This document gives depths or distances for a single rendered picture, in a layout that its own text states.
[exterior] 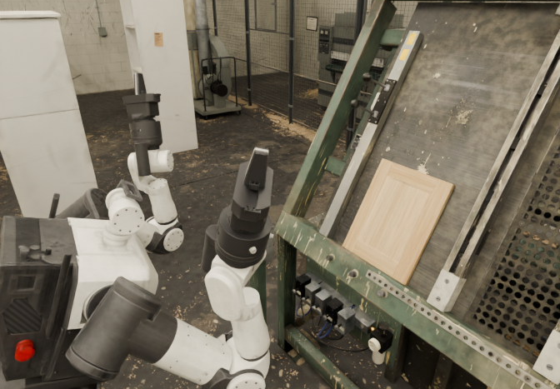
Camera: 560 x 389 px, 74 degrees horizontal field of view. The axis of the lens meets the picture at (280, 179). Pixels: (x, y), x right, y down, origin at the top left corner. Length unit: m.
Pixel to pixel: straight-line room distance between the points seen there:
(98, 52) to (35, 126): 6.02
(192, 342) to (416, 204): 1.00
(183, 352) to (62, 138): 2.69
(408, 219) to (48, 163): 2.70
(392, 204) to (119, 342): 1.12
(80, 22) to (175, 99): 4.48
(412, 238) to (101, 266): 1.07
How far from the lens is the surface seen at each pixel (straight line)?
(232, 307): 0.69
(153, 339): 0.76
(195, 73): 7.15
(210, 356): 0.82
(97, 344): 0.75
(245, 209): 0.52
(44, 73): 3.21
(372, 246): 1.57
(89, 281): 0.83
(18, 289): 0.85
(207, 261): 0.71
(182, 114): 5.05
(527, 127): 1.41
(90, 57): 9.17
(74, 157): 3.36
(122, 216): 0.85
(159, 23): 4.83
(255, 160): 0.54
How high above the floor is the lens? 1.84
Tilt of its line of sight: 26 degrees down
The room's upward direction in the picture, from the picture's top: straight up
